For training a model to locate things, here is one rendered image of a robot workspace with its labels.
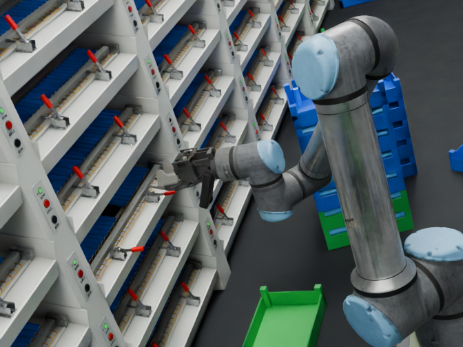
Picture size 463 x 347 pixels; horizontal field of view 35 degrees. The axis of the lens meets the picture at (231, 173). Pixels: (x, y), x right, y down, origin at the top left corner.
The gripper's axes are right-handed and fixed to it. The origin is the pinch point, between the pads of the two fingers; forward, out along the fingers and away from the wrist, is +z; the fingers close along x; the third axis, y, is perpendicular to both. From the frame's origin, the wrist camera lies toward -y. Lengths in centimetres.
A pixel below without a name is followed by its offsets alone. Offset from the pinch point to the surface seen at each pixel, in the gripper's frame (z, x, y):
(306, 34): 13, -232, -48
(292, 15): 12, -213, -29
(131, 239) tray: 6.5, 13.8, -8.1
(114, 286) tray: 4.5, 31.8, -9.8
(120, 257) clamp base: 5.5, 22.7, -7.4
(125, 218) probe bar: 9.1, 8.3, -4.7
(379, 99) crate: -55, -49, -11
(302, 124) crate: -32, -42, -11
